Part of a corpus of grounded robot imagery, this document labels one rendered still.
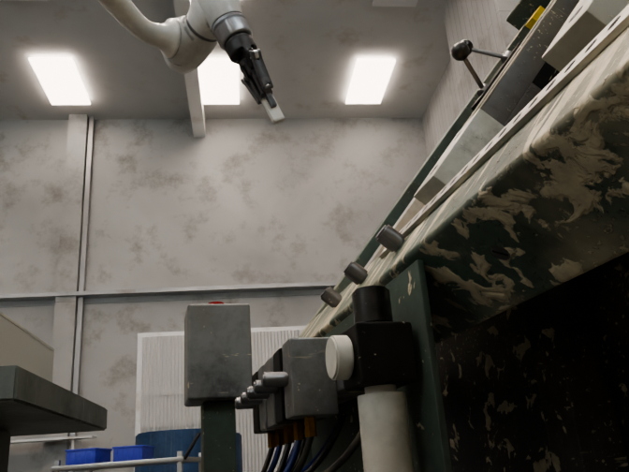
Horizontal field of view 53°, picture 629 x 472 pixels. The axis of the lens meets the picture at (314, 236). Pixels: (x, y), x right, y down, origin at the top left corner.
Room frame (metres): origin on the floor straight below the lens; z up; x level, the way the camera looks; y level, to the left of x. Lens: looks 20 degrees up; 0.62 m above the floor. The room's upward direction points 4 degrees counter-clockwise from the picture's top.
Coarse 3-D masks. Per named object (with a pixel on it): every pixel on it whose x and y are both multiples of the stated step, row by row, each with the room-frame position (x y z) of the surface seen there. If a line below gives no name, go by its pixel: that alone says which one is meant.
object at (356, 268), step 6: (348, 264) 0.86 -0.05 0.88; (354, 264) 0.85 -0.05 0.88; (348, 270) 0.85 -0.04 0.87; (354, 270) 0.85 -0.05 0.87; (360, 270) 0.85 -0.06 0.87; (366, 270) 0.86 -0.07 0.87; (348, 276) 0.85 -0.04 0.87; (354, 276) 0.85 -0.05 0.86; (360, 276) 0.85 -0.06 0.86; (366, 276) 0.85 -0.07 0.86; (354, 282) 0.86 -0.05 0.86; (360, 282) 0.86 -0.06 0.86
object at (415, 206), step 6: (414, 198) 1.14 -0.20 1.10; (414, 204) 1.11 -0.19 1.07; (420, 204) 1.11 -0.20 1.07; (408, 210) 1.10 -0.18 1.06; (414, 210) 1.11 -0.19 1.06; (402, 216) 1.10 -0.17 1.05; (408, 216) 1.10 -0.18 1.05; (396, 222) 1.14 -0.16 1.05; (402, 222) 1.10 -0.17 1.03; (396, 228) 1.10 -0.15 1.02; (378, 252) 1.09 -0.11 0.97; (372, 258) 1.10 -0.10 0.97; (366, 264) 1.13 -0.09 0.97
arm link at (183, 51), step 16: (112, 0) 1.17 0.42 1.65; (128, 0) 1.21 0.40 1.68; (128, 16) 1.23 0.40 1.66; (144, 32) 1.30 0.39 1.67; (160, 32) 1.33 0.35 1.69; (176, 32) 1.34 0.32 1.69; (192, 32) 1.35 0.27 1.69; (160, 48) 1.37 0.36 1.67; (176, 48) 1.37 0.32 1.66; (192, 48) 1.38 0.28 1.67; (208, 48) 1.40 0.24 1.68; (176, 64) 1.43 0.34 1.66; (192, 64) 1.44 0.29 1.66
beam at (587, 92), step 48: (624, 48) 0.33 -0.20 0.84; (576, 96) 0.37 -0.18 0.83; (624, 96) 0.33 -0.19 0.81; (528, 144) 0.41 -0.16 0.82; (576, 144) 0.38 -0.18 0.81; (624, 144) 0.36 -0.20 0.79; (480, 192) 0.48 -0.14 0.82; (528, 192) 0.44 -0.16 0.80; (576, 192) 0.42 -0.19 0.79; (624, 192) 0.40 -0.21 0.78; (432, 240) 0.57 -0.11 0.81; (480, 240) 0.53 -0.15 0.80; (528, 240) 0.50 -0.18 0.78; (576, 240) 0.47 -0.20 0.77; (624, 240) 0.44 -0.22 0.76; (432, 288) 0.66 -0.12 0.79; (480, 288) 0.61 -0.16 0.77; (528, 288) 0.56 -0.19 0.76
